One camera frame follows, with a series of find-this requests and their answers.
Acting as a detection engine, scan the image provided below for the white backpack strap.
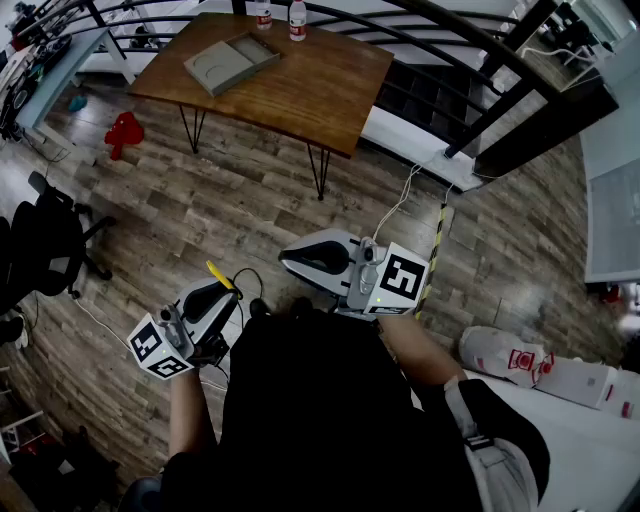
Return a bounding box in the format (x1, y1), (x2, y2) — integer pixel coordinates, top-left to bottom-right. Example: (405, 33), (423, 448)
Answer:
(443, 374), (547, 512)

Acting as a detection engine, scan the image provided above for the white plastic bag red print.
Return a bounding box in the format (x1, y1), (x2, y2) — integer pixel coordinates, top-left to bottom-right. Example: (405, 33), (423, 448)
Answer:
(458, 325), (556, 390)

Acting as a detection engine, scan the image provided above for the large white table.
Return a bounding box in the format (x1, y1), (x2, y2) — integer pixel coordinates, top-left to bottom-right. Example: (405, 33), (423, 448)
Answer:
(462, 369), (640, 512)

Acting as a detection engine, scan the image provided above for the black metal railing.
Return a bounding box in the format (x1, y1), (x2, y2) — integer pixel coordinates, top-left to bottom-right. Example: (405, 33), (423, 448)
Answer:
(0, 0), (621, 179)

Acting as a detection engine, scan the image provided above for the white box red label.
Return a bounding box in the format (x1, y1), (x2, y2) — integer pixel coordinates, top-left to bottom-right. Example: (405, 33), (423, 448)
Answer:
(599, 382), (640, 421)

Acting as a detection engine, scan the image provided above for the white cable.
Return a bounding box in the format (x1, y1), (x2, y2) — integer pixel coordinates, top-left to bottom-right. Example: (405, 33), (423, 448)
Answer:
(372, 163), (425, 242)

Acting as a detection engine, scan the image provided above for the white cardboard box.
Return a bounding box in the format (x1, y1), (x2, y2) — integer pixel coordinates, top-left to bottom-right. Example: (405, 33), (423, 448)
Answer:
(533, 357), (621, 411)

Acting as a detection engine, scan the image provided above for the red crumpled object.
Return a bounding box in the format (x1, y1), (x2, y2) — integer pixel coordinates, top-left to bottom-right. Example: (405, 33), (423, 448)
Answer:
(103, 111), (146, 161)

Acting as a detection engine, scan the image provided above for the brown wooden table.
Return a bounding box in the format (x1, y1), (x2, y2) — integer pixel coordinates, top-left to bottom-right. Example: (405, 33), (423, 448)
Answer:
(127, 12), (396, 201)

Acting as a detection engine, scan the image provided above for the grey cardboard tray box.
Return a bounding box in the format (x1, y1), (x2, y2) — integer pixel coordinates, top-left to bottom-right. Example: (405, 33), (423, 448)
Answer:
(182, 30), (282, 99)

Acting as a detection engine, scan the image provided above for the person's left forearm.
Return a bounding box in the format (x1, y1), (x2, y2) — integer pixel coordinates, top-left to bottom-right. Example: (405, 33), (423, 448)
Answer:
(167, 367), (221, 459)

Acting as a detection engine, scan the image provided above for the person's right forearm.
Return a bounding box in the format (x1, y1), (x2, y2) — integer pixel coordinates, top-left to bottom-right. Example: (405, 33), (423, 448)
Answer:
(377, 314), (469, 391)

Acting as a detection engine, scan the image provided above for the black office chair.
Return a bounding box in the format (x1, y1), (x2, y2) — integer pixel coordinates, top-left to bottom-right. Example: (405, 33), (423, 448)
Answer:
(0, 171), (117, 314)

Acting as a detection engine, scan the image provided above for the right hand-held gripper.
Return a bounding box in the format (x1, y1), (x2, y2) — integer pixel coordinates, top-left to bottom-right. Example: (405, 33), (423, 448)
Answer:
(278, 228), (431, 321)

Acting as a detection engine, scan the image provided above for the translucent partition panel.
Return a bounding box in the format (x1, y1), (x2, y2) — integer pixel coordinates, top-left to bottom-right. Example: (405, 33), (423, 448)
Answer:
(579, 117), (640, 286)

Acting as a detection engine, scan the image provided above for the black cable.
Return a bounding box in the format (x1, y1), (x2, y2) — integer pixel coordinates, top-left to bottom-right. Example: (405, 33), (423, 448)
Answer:
(231, 267), (265, 321)

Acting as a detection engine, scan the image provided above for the yellow small knife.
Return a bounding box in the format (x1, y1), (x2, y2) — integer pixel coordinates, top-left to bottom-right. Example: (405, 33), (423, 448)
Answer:
(205, 259), (245, 301)

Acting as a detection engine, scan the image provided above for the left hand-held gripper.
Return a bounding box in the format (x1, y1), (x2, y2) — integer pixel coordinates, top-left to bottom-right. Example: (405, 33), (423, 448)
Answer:
(127, 278), (241, 382)

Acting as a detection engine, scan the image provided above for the yellow-black hazard tape strip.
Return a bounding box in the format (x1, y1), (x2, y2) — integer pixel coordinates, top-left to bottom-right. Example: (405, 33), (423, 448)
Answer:
(413, 202), (449, 321)

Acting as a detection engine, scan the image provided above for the person in black shirt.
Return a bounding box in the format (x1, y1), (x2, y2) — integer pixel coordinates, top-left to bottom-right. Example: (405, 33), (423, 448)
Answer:
(159, 299), (551, 512)

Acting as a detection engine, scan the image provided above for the light blue desk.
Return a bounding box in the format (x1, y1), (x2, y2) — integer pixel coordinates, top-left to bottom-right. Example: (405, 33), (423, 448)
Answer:
(14, 27), (136, 166)

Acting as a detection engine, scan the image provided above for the white railing base ledge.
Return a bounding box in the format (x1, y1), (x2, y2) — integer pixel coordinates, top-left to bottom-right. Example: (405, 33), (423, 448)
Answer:
(359, 104), (484, 194)

